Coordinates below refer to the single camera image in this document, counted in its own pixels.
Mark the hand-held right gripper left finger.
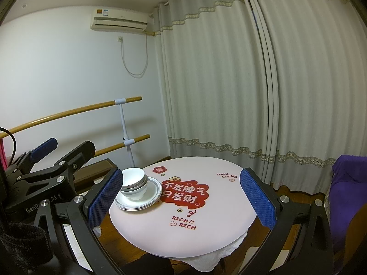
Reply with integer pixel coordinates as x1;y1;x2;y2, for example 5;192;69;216
33;158;125;275

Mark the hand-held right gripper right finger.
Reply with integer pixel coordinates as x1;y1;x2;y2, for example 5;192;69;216
239;168;334;275

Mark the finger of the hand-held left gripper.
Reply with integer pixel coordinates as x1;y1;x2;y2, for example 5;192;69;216
11;137;58;176
20;140;96;184

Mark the oval plate grey rim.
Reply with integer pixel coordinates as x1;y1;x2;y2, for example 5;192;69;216
113;179;163;211

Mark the brown wooden board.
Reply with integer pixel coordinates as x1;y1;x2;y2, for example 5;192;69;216
73;158;119;191

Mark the pink cloth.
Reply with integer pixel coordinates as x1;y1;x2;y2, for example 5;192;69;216
0;139;8;168

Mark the white barre stand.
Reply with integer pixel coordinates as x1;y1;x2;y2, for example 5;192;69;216
114;98;136;168

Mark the purple cloth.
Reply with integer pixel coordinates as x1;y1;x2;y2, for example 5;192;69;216
327;155;367;253

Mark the pale curtain with lace band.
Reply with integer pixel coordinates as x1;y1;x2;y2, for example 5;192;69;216
238;0;367;190
152;0;280;185

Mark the white air conditioner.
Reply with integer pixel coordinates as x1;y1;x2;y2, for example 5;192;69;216
91;6;149;32

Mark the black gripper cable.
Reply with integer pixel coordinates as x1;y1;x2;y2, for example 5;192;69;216
0;127;16;167

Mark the long wooden barre rail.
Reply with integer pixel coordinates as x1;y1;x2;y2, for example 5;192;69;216
0;96;143;136

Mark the white power cable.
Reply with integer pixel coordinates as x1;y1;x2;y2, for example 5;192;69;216
120;33;150;77

